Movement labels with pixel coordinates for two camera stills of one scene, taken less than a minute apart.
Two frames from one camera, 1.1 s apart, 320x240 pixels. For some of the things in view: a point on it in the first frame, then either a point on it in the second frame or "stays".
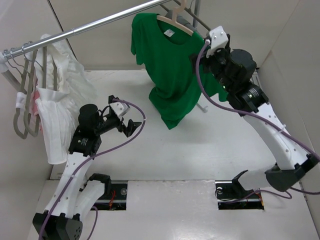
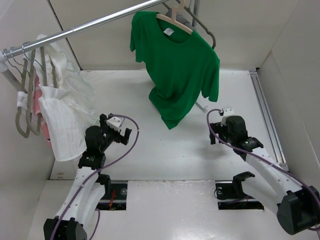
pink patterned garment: x=35 y=95 to x=37 y=107
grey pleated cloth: x=182 y=21 stays
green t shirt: x=165 y=50 stays
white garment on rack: x=63 y=87 stays
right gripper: x=225 y=52 to x=216 y=128
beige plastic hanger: x=174 y=22 stays
